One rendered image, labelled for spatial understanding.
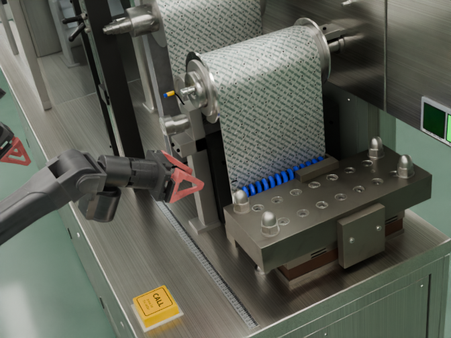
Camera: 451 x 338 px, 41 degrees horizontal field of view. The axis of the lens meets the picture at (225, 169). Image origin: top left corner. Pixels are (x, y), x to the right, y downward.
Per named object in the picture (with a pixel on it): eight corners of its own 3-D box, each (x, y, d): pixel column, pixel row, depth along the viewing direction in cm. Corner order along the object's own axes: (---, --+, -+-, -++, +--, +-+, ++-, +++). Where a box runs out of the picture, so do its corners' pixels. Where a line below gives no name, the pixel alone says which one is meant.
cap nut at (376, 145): (364, 153, 134) (363, 136, 131) (377, 148, 135) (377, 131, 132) (374, 161, 131) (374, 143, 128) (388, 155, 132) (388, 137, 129)
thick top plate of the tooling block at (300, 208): (226, 230, 127) (222, 206, 124) (382, 165, 140) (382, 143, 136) (264, 273, 114) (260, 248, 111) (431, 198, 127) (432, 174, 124)
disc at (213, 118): (192, 108, 131) (180, 43, 123) (194, 107, 131) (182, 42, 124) (222, 134, 119) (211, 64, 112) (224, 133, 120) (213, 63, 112)
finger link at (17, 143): (32, 146, 153) (3, 124, 147) (41, 156, 147) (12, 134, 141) (13, 166, 152) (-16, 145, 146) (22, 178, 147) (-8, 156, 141)
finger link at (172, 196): (203, 206, 120) (159, 203, 115) (188, 189, 125) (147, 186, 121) (213, 176, 117) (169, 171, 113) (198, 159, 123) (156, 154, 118)
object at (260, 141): (231, 194, 129) (219, 117, 119) (324, 157, 136) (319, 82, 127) (232, 196, 129) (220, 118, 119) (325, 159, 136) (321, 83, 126)
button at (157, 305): (134, 306, 122) (131, 298, 120) (166, 292, 124) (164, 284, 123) (146, 328, 116) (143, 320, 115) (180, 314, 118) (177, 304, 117)
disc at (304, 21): (293, 74, 139) (288, 11, 131) (295, 73, 139) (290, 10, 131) (331, 95, 127) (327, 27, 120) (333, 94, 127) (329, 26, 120)
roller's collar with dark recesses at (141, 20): (127, 33, 139) (121, 6, 136) (152, 27, 141) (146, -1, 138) (136, 41, 134) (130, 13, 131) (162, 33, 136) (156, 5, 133)
